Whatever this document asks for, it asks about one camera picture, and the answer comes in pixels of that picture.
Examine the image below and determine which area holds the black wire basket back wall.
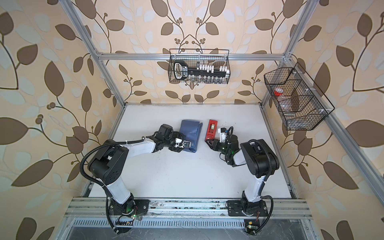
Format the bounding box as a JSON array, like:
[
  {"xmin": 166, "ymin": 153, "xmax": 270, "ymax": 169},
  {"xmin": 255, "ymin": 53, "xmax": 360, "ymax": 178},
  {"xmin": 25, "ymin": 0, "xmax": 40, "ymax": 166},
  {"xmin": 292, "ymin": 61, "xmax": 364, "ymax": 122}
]
[{"xmin": 168, "ymin": 48, "xmax": 231, "ymax": 85}]

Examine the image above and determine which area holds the aluminium front rail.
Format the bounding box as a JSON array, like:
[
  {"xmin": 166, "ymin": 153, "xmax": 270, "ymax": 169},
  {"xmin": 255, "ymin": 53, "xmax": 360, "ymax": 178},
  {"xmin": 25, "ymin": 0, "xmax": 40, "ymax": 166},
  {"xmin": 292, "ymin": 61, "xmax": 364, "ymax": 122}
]
[{"xmin": 64, "ymin": 197, "xmax": 314, "ymax": 220}]

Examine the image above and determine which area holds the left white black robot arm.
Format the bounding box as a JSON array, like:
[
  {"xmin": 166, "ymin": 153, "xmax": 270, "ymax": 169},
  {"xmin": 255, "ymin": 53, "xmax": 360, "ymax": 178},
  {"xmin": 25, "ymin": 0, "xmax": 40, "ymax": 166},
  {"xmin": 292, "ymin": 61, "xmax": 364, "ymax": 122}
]
[{"xmin": 79, "ymin": 124, "xmax": 191, "ymax": 216}]

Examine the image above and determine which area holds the black wire basket wall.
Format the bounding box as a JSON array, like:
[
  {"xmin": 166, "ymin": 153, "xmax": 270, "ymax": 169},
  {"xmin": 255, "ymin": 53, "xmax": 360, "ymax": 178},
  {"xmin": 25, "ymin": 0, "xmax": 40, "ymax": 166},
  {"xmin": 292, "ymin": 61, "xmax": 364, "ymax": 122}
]
[
  {"xmin": 264, "ymin": 63, "xmax": 335, "ymax": 131},
  {"xmin": 168, "ymin": 48, "xmax": 231, "ymax": 85}
]

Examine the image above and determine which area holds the light blue wrapping paper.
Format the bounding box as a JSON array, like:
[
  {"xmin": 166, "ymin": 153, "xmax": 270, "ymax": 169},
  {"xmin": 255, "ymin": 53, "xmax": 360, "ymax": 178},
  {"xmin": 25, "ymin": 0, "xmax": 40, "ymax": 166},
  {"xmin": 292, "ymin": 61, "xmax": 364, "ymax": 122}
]
[{"xmin": 180, "ymin": 120, "xmax": 203, "ymax": 153}]

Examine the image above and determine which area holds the red capped clear container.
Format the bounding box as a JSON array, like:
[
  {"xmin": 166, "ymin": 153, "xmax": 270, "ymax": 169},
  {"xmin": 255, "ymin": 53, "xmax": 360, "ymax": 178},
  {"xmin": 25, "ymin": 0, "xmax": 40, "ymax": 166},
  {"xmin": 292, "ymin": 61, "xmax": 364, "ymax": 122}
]
[{"xmin": 273, "ymin": 87, "xmax": 284, "ymax": 97}]

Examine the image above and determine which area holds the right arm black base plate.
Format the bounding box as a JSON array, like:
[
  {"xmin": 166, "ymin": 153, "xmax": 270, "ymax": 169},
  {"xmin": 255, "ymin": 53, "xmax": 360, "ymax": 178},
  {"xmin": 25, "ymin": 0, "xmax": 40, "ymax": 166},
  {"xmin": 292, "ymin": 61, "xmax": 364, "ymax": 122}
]
[{"xmin": 226, "ymin": 199, "xmax": 269, "ymax": 218}]

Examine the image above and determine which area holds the red tape dispenser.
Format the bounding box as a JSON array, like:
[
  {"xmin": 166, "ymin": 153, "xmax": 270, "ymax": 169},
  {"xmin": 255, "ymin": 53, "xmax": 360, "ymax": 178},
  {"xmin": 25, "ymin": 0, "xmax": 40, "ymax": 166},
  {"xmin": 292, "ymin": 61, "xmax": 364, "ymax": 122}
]
[{"xmin": 205, "ymin": 120, "xmax": 218, "ymax": 140}]

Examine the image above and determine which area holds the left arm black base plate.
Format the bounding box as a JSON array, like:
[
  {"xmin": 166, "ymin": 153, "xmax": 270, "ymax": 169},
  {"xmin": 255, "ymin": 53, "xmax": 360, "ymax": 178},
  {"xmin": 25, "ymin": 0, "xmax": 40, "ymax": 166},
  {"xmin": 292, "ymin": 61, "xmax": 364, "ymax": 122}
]
[{"xmin": 109, "ymin": 199, "xmax": 150, "ymax": 216}]

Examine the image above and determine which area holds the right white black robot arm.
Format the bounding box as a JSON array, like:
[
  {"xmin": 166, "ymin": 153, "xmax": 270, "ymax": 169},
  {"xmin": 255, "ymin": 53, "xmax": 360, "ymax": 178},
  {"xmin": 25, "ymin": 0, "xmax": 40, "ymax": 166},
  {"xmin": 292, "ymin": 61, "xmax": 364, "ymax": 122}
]
[{"xmin": 205, "ymin": 127, "xmax": 280, "ymax": 217}]

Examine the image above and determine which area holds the black wire basket right wall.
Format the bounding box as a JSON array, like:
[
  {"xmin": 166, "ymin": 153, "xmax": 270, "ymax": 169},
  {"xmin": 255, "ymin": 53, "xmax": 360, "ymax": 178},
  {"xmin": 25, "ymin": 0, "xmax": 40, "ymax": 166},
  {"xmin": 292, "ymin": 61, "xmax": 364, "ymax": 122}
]
[{"xmin": 264, "ymin": 63, "xmax": 335, "ymax": 131}]

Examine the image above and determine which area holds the black socket wrench set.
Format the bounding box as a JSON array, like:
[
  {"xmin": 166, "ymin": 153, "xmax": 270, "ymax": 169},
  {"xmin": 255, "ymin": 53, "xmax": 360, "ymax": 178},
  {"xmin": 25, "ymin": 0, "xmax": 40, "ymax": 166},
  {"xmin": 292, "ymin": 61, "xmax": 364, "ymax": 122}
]
[{"xmin": 168, "ymin": 60, "xmax": 231, "ymax": 81}]

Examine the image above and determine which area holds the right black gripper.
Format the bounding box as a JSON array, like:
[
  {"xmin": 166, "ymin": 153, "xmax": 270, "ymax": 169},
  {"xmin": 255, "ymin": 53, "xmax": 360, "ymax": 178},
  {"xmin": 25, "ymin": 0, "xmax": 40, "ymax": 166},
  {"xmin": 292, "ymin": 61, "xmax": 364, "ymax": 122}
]
[{"xmin": 206, "ymin": 139, "xmax": 231, "ymax": 157}]

